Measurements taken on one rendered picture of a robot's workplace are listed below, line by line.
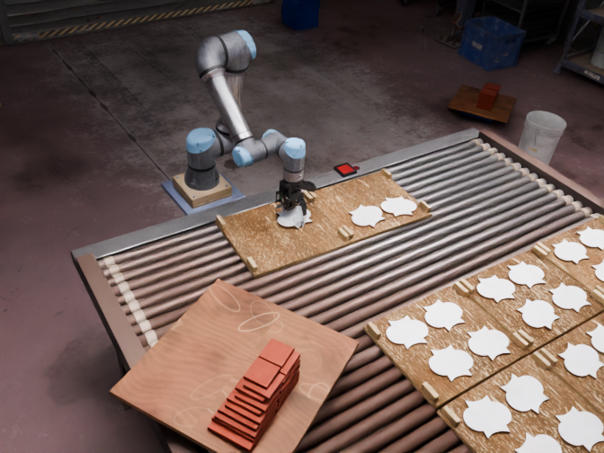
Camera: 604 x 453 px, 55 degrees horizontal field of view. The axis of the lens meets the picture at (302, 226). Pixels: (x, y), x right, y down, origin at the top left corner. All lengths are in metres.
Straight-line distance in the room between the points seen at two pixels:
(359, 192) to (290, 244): 0.47
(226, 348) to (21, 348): 1.71
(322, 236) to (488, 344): 0.73
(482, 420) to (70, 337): 2.13
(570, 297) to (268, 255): 1.09
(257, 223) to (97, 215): 1.84
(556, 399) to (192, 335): 1.09
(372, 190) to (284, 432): 1.29
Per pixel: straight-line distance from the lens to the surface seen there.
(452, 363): 1.90
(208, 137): 2.41
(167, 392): 1.64
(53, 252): 3.73
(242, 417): 1.51
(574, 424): 1.91
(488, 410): 1.83
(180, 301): 2.02
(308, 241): 2.22
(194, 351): 1.71
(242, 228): 2.26
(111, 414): 2.90
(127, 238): 2.29
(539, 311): 2.18
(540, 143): 4.76
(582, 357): 2.10
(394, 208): 2.43
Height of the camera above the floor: 2.37
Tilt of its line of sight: 39 degrees down
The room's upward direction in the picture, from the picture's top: 5 degrees clockwise
